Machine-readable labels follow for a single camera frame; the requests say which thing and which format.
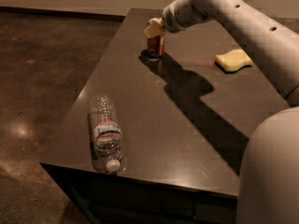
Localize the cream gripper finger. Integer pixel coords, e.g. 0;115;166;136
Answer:
144;18;164;38

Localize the red coke can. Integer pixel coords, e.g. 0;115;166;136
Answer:
147;33;165;58

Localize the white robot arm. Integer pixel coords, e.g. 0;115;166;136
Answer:
145;0;299;224

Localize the yellow sponge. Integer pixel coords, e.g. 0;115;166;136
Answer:
215;49;253;73

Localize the clear plastic water bottle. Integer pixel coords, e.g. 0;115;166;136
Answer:
89;94;122;173

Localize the dark table cabinet base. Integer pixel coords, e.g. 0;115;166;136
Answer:
42;163;236;224

